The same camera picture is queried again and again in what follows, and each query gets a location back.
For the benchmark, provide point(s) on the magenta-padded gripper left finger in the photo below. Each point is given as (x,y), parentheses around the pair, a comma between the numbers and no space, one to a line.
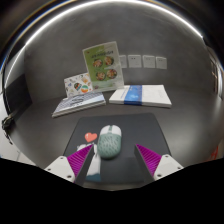
(61,166)

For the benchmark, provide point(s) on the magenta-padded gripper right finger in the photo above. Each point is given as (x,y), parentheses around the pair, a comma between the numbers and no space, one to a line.
(165,165)

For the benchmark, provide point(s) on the green and white computer mouse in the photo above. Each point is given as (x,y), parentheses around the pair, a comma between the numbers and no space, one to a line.
(108,145)

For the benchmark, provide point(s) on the black mouse pad, heart print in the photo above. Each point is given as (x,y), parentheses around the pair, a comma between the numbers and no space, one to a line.
(140,130)

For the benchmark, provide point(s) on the grey and white magazine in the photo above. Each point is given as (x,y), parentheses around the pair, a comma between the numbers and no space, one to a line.
(78,104)

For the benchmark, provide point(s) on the black bag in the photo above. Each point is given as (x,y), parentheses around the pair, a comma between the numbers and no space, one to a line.
(7,125)

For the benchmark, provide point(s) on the white book with blue stripe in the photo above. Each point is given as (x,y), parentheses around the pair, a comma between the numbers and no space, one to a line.
(150,95)

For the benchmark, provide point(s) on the white sticker sheet card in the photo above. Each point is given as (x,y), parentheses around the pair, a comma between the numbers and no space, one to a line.
(77,85)

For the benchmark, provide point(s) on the black flat panel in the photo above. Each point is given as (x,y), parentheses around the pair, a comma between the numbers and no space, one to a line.
(18,95)

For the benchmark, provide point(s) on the green food flyer stand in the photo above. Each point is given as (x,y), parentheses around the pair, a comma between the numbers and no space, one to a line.
(103,66)

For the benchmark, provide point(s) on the white wall plates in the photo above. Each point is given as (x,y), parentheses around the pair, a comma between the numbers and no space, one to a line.
(148,61)

